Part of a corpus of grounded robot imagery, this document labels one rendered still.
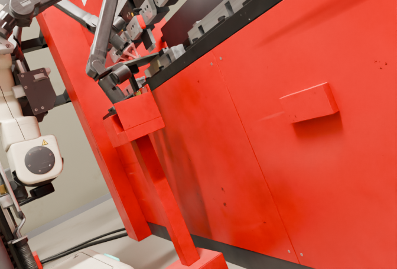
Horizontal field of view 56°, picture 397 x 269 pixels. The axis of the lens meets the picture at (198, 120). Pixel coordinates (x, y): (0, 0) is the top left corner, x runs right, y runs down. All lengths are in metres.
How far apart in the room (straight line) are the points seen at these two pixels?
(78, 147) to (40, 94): 3.89
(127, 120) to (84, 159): 4.00
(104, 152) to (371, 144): 2.00
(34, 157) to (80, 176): 3.87
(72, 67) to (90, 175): 2.89
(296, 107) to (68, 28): 2.07
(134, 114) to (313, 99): 0.73
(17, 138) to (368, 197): 1.15
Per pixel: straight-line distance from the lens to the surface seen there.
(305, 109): 0.91
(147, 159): 1.47
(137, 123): 1.40
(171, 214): 1.51
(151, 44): 1.87
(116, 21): 1.86
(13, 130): 1.49
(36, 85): 1.51
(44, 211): 5.25
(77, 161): 5.34
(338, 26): 0.82
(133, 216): 2.65
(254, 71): 1.04
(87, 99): 2.63
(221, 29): 1.10
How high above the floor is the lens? 0.67
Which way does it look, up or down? 1 degrees down
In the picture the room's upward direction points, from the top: 23 degrees counter-clockwise
